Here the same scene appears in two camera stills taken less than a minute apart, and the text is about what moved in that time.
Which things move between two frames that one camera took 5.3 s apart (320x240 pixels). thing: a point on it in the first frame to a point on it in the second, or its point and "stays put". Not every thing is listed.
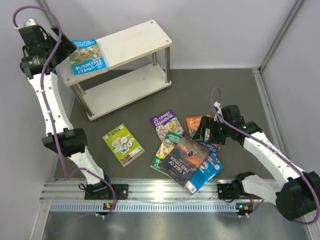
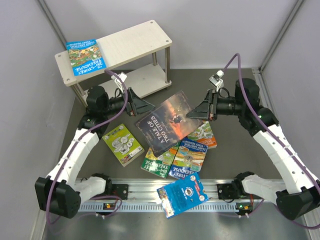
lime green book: x=124 y=146 stays put
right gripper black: x=208 y=123 to x=201 y=111
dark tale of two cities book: x=182 y=160 to x=167 y=124
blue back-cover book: x=210 y=168 to x=182 y=195
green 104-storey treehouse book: x=169 y=142 to x=161 y=165
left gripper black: x=65 y=49 to x=136 y=105
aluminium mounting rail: x=147 y=195 stays put
